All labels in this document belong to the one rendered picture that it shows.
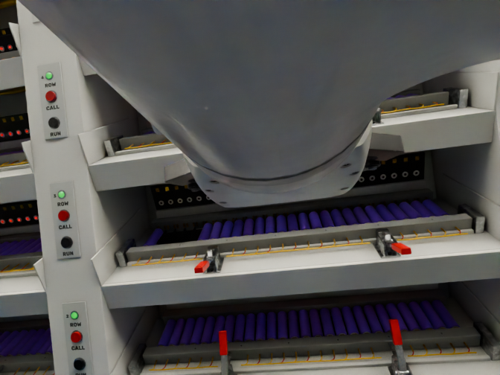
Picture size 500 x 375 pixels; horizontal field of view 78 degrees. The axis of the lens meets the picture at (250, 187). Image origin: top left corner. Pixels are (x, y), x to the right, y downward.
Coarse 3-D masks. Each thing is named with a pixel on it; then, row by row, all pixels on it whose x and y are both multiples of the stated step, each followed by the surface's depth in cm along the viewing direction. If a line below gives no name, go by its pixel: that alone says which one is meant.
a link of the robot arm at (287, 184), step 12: (156, 132) 12; (336, 156) 10; (204, 168) 11; (312, 168) 10; (324, 168) 11; (228, 180) 11; (240, 180) 10; (252, 180) 10; (264, 180) 10; (276, 180) 10; (288, 180) 10; (300, 180) 11; (312, 180) 12; (252, 192) 12; (264, 192) 12; (276, 192) 12
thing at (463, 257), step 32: (352, 192) 61; (384, 192) 60; (448, 192) 57; (128, 224) 59; (480, 224) 46; (96, 256) 48; (256, 256) 50; (288, 256) 49; (320, 256) 48; (352, 256) 46; (416, 256) 44; (448, 256) 43; (480, 256) 43; (128, 288) 49; (160, 288) 48; (192, 288) 48; (224, 288) 47; (256, 288) 47; (288, 288) 47; (320, 288) 46; (352, 288) 46
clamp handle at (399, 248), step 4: (384, 236) 45; (388, 236) 45; (384, 240) 45; (388, 240) 45; (388, 244) 43; (392, 244) 41; (396, 244) 41; (400, 244) 41; (392, 248) 42; (396, 248) 40; (400, 248) 39; (404, 248) 38; (408, 248) 38; (400, 252) 39; (404, 252) 38; (408, 252) 38
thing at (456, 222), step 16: (368, 224) 50; (384, 224) 49; (400, 224) 48; (416, 224) 48; (432, 224) 48; (448, 224) 47; (464, 224) 47; (208, 240) 53; (224, 240) 52; (240, 240) 51; (256, 240) 50; (272, 240) 50; (288, 240) 50; (304, 240) 50; (320, 240) 50; (336, 240) 50; (128, 256) 53; (144, 256) 53; (160, 256) 53; (176, 256) 53
